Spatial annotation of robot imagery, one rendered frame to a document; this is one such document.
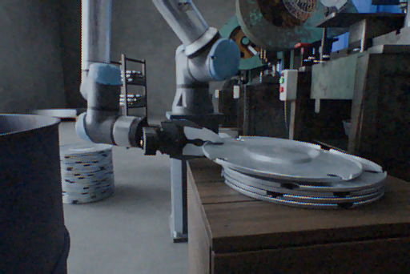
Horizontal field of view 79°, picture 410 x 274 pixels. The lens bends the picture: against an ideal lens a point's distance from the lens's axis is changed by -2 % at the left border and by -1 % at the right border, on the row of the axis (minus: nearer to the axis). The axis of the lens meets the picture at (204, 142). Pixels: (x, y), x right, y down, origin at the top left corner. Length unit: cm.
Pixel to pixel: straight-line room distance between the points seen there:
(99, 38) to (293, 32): 191
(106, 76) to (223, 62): 32
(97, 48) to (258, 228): 62
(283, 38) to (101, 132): 200
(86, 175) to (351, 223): 116
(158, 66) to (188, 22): 694
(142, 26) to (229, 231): 771
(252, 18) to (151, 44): 562
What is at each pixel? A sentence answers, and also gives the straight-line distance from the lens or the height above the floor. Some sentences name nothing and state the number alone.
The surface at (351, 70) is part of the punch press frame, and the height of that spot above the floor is 59.
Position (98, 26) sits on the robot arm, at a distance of 79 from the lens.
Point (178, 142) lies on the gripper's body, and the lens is 56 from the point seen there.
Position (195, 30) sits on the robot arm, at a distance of 74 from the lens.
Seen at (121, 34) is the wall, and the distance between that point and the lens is 802.
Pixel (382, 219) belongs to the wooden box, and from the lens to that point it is 41.
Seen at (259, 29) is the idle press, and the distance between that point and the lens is 238.
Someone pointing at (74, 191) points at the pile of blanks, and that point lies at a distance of 138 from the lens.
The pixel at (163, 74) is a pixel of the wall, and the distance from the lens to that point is 762.
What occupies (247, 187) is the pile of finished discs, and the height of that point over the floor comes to 36.
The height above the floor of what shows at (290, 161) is 40.
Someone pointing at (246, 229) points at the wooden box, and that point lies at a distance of 32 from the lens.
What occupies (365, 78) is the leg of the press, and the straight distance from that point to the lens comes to 81.
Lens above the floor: 51
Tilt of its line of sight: 10 degrees down
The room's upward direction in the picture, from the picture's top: straight up
